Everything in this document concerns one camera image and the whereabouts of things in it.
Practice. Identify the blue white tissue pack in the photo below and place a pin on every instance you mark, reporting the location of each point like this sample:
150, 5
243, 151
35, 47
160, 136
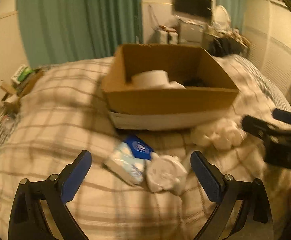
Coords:
128, 160

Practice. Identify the small brown cardboard box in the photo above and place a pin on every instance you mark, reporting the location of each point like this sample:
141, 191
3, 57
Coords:
11, 101

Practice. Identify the white tape roll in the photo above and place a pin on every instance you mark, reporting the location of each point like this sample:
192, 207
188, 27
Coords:
151, 79

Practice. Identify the black wall television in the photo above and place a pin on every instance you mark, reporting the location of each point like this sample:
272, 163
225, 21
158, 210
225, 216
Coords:
201, 8

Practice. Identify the white round plastic gadget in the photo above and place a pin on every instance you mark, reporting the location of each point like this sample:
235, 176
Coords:
165, 173

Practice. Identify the large open cardboard box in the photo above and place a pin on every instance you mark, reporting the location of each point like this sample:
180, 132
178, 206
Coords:
160, 109

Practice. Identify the white fluffy cloth bundle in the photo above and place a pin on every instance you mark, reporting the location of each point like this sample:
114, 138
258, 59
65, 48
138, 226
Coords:
223, 134

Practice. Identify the white paper in box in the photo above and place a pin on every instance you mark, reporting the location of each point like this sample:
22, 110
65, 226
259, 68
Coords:
173, 85

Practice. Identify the silver mini fridge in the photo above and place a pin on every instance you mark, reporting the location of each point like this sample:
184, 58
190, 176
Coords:
188, 32

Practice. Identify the white suitcase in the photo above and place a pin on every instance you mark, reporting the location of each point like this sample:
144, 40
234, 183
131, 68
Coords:
166, 37

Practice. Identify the green white carton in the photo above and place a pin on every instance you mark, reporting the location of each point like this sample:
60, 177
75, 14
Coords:
21, 74

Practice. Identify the white slatted wardrobe door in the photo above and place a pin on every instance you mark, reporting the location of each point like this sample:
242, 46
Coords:
267, 25

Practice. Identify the black clothes on chair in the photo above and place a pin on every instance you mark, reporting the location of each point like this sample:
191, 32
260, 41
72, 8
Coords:
227, 45

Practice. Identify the white oval vanity mirror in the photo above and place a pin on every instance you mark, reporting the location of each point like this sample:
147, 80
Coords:
221, 19

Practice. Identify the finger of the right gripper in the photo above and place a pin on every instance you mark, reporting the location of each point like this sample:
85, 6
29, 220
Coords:
265, 131
282, 115

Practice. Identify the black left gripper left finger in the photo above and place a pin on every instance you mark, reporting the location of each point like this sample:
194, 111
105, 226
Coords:
27, 219

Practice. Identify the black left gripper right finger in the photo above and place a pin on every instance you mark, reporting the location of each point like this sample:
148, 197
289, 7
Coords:
254, 219

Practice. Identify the clear plastic bottle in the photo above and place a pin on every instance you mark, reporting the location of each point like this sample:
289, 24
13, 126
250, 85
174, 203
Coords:
8, 121

